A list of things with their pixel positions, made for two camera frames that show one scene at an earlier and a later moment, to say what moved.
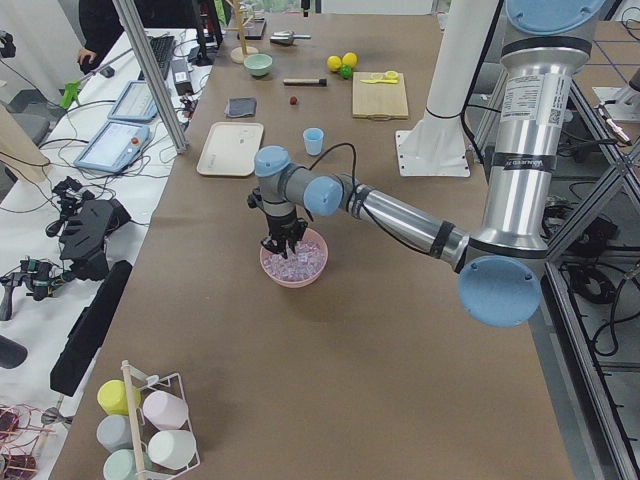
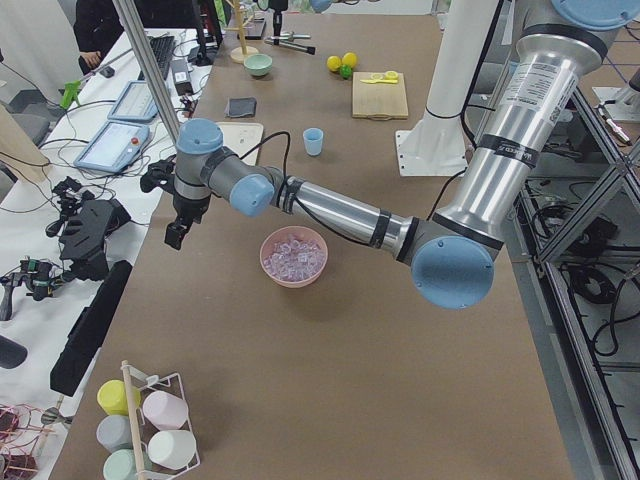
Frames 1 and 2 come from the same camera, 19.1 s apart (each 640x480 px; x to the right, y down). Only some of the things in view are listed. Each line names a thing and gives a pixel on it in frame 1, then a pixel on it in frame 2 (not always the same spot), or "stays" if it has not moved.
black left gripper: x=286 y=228 to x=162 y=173
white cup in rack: x=172 y=448 stays
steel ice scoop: x=287 y=37 stays
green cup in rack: x=121 y=465 stays
